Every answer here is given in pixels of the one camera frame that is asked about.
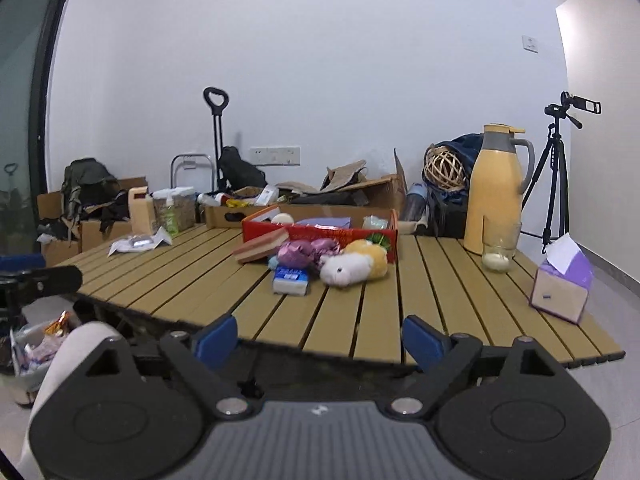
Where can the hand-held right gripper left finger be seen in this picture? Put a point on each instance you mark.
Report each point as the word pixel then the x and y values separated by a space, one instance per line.
pixel 217 338

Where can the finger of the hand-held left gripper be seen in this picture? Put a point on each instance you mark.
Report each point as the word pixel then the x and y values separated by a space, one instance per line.
pixel 50 280
pixel 22 262

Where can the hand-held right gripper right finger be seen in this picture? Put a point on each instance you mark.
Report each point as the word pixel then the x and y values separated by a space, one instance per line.
pixel 425 342

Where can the blue white soap packet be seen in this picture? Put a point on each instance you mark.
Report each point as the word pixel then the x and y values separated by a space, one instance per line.
pixel 291 280

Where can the yellow plush toy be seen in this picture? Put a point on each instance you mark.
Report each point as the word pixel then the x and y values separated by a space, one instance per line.
pixel 372 257

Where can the pink layered sponge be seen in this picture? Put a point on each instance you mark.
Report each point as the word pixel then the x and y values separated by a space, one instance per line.
pixel 260 247

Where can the white plush toy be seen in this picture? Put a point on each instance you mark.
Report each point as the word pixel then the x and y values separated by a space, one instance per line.
pixel 345 270

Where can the pink shiny bundle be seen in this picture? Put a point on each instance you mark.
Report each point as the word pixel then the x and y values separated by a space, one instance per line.
pixel 305 252

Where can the clear plastic bag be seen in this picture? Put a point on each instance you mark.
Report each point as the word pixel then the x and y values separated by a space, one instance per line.
pixel 376 223

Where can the red cardboard box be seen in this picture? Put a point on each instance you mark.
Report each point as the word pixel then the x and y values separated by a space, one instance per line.
pixel 325 235

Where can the open brown cardboard box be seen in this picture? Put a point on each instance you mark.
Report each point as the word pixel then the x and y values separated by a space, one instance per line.
pixel 95 235
pixel 57 252

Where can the white trash bin with wrappers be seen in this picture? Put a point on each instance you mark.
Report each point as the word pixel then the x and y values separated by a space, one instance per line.
pixel 35 365

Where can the black clothes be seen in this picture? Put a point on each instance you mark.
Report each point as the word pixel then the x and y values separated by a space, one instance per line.
pixel 107 210

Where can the white plastic packaging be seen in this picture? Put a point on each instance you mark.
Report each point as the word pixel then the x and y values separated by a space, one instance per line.
pixel 140 242

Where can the dark grey backpack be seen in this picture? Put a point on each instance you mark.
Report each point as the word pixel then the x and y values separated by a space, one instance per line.
pixel 87 182

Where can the light wooden box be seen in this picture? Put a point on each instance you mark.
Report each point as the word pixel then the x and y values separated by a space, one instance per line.
pixel 141 212

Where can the glass cup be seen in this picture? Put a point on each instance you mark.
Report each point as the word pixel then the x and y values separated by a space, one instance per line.
pixel 500 250

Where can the green spray bottle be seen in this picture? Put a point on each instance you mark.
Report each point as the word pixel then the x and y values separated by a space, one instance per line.
pixel 170 220

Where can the black case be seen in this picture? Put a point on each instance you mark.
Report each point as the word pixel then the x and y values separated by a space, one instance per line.
pixel 447 215

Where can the clear storage jar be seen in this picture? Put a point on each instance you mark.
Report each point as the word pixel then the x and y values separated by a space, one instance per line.
pixel 185 212

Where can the yellow packet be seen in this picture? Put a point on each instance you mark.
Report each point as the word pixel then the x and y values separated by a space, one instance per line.
pixel 236 203

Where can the white plastic bottle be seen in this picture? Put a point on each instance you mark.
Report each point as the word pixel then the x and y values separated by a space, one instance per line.
pixel 215 198

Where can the blue-capped water bottle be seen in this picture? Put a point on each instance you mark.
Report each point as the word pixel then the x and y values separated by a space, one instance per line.
pixel 415 202

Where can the purple tissue box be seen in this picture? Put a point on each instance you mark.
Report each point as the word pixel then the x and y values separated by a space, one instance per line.
pixel 560 285

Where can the large brown cardboard box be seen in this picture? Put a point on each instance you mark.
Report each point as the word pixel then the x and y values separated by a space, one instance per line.
pixel 385 190

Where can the yellow thermos jug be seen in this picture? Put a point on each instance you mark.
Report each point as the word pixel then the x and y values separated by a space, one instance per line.
pixel 492 195

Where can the metal folding stool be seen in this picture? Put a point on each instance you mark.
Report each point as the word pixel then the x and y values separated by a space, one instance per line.
pixel 192 172

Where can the black trolley bag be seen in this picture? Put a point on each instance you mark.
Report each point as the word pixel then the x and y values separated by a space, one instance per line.
pixel 240 170

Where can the rattan ball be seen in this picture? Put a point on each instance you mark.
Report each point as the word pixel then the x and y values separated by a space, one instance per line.
pixel 444 169

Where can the dark framed glass door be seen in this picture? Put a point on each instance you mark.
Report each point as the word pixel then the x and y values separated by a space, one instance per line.
pixel 25 85

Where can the blue cloth bag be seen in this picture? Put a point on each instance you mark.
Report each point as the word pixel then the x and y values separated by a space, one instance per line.
pixel 467 147

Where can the black tripod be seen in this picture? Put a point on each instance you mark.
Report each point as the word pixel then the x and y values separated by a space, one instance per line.
pixel 552 180

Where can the wall socket strip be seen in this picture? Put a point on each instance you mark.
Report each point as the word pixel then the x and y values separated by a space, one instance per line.
pixel 275 156

